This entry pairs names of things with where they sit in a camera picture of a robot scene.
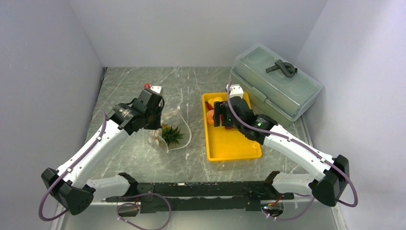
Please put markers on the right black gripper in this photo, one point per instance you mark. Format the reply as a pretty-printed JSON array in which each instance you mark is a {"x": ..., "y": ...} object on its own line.
[{"x": 219, "y": 108}]

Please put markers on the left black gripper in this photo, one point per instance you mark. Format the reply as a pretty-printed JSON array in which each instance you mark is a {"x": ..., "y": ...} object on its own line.
[{"x": 157, "y": 124}]

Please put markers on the toy peach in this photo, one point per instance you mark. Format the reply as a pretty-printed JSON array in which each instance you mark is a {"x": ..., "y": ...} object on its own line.
[{"x": 210, "y": 117}]

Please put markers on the orange toy pineapple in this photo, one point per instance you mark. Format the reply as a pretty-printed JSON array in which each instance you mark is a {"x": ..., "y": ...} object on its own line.
[{"x": 167, "y": 135}]

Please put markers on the clear zip top bag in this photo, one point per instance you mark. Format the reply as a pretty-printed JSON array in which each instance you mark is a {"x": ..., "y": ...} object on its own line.
[{"x": 174, "y": 117}]

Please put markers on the yellow plastic tray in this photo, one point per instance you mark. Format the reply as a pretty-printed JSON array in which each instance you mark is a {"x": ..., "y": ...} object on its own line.
[{"x": 226, "y": 144}]

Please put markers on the yellow toy lemon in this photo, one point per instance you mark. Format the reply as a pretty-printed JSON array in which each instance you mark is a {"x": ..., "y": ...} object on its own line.
[{"x": 214, "y": 100}]

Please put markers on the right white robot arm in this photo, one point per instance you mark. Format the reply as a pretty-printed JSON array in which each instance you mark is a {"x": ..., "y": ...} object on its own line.
[{"x": 326, "y": 177}]

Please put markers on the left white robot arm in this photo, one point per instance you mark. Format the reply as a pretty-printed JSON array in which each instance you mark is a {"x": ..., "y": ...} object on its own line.
[{"x": 70, "y": 184}]

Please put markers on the red toy chili pepper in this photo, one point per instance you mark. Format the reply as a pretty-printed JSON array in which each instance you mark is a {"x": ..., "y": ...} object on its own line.
[{"x": 209, "y": 105}]

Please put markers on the green translucent storage box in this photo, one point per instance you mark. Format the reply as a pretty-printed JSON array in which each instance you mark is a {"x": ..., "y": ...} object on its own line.
[{"x": 274, "y": 85}]

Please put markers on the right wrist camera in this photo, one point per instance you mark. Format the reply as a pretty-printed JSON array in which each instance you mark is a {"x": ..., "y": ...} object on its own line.
[{"x": 236, "y": 91}]

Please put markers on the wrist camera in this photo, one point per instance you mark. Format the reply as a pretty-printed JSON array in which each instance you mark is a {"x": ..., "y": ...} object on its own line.
[
  {"x": 236, "y": 91},
  {"x": 150, "y": 99}
]

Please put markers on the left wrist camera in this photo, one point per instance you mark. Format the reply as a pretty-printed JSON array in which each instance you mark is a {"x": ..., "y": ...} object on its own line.
[{"x": 150, "y": 99}]

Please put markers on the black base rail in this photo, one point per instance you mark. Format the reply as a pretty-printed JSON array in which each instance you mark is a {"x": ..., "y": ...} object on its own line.
[{"x": 193, "y": 196}]

